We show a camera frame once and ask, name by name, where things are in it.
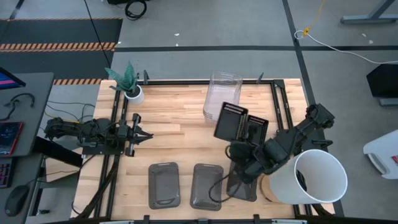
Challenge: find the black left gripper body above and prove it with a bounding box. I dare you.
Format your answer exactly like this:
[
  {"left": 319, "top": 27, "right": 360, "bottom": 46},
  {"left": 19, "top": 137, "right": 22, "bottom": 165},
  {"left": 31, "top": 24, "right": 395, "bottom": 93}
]
[{"left": 124, "top": 113, "right": 142, "bottom": 157}]

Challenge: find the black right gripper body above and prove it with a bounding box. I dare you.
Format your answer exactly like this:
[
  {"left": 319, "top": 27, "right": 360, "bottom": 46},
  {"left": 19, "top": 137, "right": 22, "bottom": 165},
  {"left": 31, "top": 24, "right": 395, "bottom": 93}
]
[{"left": 228, "top": 139, "right": 270, "bottom": 185}]

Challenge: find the grey translucent plastic basket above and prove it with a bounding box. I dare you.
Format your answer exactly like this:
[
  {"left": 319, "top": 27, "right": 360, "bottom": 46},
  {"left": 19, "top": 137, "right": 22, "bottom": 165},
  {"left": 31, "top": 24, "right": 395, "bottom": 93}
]
[
  {"left": 226, "top": 160, "right": 259, "bottom": 203},
  {"left": 190, "top": 163, "right": 224, "bottom": 212},
  {"left": 147, "top": 162, "right": 182, "bottom": 210}
]

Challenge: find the white plant pot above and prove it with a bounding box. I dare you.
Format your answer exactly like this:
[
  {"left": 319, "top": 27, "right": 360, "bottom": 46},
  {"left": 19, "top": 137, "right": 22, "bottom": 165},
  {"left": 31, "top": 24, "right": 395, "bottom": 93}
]
[{"left": 124, "top": 84, "right": 146, "bottom": 106}]

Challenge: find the round wooden disc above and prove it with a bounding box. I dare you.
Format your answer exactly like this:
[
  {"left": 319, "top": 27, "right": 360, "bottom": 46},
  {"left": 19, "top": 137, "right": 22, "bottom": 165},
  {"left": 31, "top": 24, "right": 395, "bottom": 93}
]
[{"left": 259, "top": 173, "right": 275, "bottom": 203}]

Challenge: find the green artificial plant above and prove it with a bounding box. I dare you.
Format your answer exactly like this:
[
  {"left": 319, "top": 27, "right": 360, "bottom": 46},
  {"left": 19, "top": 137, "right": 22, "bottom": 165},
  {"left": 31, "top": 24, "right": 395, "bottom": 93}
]
[{"left": 104, "top": 60, "right": 140, "bottom": 94}]

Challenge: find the white plastic bucket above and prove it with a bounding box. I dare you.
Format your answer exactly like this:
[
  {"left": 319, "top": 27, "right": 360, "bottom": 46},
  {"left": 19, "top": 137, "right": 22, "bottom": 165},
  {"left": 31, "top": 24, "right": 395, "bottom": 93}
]
[{"left": 269, "top": 149, "right": 349, "bottom": 205}]

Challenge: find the grey desk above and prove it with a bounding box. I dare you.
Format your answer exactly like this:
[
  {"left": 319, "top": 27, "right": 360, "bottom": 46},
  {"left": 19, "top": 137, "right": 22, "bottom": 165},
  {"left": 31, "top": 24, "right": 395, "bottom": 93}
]
[{"left": 0, "top": 72, "right": 55, "bottom": 158}]

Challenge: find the red-edged tablet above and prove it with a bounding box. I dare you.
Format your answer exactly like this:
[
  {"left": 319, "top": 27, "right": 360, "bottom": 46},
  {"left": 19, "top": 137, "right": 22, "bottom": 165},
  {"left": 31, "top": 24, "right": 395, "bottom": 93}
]
[{"left": 0, "top": 121, "right": 25, "bottom": 156}]

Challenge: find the black mat with hazard stripes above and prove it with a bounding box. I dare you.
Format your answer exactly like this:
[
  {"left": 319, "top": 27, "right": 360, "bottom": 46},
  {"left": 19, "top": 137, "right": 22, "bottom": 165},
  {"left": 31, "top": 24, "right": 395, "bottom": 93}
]
[{"left": 0, "top": 17, "right": 124, "bottom": 86}]

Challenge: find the white plastic object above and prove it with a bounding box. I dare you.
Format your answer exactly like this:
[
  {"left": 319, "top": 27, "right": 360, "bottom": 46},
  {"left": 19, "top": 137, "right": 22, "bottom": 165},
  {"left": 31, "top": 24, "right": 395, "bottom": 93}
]
[{"left": 363, "top": 129, "right": 398, "bottom": 180}]

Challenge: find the black computer mouse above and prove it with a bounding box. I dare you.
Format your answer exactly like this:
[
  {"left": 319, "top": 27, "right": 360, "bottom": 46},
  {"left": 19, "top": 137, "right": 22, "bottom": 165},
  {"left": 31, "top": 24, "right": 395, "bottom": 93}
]
[{"left": 4, "top": 184, "right": 30, "bottom": 218}]

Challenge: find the backlit keyboard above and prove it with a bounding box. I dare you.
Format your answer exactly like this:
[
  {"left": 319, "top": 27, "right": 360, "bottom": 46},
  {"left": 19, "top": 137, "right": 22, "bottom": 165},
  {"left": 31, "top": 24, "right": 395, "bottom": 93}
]
[{"left": 0, "top": 157, "right": 14, "bottom": 189}]

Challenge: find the computer monitor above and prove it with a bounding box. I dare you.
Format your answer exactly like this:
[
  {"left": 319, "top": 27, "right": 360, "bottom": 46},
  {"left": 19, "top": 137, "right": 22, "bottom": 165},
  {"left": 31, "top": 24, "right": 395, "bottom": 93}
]
[{"left": 0, "top": 66, "right": 27, "bottom": 91}]

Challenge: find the black box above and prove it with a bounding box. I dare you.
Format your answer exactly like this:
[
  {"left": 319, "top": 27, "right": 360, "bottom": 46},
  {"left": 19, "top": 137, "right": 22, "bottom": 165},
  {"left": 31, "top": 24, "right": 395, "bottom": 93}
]
[{"left": 366, "top": 63, "right": 398, "bottom": 99}]

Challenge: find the grey metal table foot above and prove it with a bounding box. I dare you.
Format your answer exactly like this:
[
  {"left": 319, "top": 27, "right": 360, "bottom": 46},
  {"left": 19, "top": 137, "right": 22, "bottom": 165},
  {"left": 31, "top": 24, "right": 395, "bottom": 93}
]
[{"left": 339, "top": 0, "right": 398, "bottom": 26}]

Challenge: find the black arm cables bundle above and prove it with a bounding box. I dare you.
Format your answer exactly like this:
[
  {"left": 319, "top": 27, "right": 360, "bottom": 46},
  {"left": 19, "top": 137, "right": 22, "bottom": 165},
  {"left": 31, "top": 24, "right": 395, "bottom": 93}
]
[{"left": 45, "top": 99, "right": 96, "bottom": 123}]

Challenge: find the black floor cable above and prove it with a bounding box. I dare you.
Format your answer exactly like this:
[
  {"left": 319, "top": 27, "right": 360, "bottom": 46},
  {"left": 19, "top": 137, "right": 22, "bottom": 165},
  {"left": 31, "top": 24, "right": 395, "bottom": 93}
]
[{"left": 83, "top": 0, "right": 112, "bottom": 68}]

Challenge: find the white floor cable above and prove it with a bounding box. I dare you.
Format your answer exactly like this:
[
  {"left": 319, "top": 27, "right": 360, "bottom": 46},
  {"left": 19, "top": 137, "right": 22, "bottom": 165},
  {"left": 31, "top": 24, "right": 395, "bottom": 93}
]
[{"left": 294, "top": 29, "right": 398, "bottom": 65}]

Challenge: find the coiled black cable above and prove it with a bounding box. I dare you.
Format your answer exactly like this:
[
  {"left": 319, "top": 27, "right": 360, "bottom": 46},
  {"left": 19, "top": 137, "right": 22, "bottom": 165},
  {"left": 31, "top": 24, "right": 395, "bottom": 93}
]
[{"left": 124, "top": 0, "right": 148, "bottom": 21}]

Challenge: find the black cable on desk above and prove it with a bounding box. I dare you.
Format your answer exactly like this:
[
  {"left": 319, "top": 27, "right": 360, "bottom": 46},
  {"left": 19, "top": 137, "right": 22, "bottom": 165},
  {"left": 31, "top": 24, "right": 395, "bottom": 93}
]
[{"left": 0, "top": 92, "right": 35, "bottom": 121}]

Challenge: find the yellow cord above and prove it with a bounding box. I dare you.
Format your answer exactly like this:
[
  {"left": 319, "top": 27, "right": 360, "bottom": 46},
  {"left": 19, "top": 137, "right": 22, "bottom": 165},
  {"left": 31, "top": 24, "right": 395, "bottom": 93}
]
[{"left": 303, "top": 0, "right": 328, "bottom": 36}]

